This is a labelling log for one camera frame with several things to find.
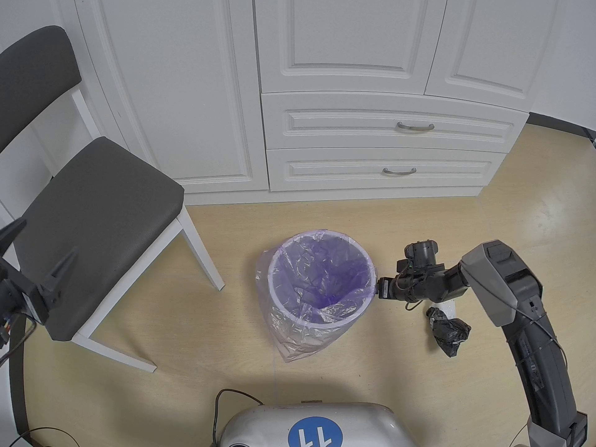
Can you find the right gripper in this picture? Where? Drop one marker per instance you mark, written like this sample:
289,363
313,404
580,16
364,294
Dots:
400,287

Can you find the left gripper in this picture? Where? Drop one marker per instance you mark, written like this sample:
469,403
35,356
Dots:
25,301

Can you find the purple plastic bag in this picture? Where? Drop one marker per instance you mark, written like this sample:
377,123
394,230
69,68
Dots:
321,277

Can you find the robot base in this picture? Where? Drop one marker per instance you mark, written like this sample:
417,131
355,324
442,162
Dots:
260,426

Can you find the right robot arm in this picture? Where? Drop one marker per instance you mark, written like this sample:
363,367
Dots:
493,273

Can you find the crumpled black plastic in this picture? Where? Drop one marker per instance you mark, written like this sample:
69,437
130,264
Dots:
449,333

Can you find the white trash bin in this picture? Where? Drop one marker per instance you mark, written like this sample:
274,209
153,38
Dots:
321,249

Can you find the white chair with grey seat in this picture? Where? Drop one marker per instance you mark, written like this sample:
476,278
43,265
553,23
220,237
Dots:
107,203

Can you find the white wardrobe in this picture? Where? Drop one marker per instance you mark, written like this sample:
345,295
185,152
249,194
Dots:
349,16

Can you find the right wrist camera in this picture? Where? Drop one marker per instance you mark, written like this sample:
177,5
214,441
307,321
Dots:
403,266

